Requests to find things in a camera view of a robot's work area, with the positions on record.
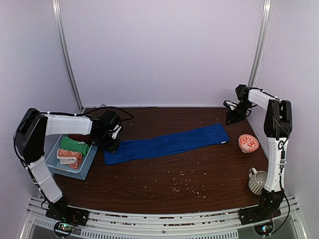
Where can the orange bunny pattern towel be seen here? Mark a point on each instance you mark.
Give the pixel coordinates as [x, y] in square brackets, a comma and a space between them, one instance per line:
[71, 159]

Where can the green rolled towel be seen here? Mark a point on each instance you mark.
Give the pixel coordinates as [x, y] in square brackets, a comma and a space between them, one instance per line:
[73, 145]

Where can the aluminium frame post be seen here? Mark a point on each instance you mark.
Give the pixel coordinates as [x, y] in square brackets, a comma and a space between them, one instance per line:
[261, 42]
[65, 54]

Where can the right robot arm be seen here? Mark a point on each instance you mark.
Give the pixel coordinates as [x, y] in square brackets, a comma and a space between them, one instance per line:
[278, 126]

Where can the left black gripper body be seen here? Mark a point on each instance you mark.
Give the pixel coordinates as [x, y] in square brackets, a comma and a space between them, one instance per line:
[104, 142]

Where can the orange white patterned bowl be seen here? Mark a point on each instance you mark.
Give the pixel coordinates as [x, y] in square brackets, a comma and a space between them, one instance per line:
[248, 143]

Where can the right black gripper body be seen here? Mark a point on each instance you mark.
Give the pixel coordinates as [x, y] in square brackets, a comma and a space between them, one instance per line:
[239, 113]

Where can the left aluminium frame post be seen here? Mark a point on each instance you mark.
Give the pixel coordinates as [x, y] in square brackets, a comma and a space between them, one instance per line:
[65, 54]

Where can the blue towel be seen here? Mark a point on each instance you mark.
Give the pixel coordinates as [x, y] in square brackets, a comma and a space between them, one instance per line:
[166, 145]

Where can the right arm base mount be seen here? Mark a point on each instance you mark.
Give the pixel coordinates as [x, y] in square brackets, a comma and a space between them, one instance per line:
[262, 220]

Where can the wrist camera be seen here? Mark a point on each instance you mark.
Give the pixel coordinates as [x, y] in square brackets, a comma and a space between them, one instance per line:
[230, 105]
[114, 133]

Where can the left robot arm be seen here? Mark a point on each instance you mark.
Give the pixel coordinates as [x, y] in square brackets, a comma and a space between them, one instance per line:
[35, 126]

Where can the front aluminium rail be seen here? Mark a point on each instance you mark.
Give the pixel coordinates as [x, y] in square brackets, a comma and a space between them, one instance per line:
[223, 224]

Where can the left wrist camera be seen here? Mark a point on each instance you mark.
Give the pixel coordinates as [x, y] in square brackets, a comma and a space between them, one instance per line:
[114, 133]

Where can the grey striped mug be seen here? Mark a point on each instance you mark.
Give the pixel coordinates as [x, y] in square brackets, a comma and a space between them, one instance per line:
[257, 180]

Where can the light blue plastic basket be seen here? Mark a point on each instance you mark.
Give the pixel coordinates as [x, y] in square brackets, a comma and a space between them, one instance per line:
[54, 165]

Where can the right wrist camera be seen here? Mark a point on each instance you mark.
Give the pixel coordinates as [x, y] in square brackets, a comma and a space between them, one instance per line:
[230, 105]

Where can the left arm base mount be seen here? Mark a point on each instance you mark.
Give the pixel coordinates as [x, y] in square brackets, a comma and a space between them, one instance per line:
[66, 224]

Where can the right aluminium frame post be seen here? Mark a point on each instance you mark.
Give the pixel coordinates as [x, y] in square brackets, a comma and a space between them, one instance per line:
[261, 42]

